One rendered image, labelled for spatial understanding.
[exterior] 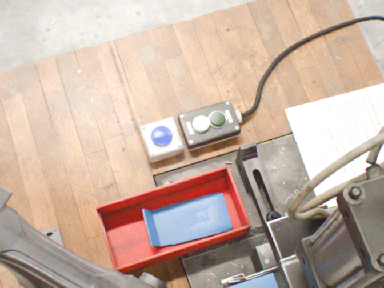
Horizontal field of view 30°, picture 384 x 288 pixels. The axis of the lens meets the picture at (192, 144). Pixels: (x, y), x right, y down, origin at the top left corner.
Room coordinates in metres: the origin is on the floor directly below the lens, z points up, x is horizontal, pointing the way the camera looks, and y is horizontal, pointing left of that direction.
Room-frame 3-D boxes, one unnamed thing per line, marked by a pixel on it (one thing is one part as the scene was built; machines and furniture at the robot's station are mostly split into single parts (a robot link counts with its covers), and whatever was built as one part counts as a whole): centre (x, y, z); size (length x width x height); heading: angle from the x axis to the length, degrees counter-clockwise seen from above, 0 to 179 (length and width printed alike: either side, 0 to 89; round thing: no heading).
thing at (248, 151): (0.42, -0.11, 0.95); 0.06 x 0.03 x 0.09; 24
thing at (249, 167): (0.36, -0.14, 0.95); 0.15 x 0.03 x 0.10; 24
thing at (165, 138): (0.47, 0.06, 0.93); 0.04 x 0.04 x 0.02
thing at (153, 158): (0.47, 0.06, 0.90); 0.07 x 0.07 x 0.06; 24
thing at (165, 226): (0.32, -0.01, 0.92); 0.15 x 0.07 x 0.03; 110
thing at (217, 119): (0.51, -0.04, 0.93); 0.03 x 0.03 x 0.02
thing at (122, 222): (0.31, 0.02, 0.93); 0.25 x 0.12 x 0.06; 114
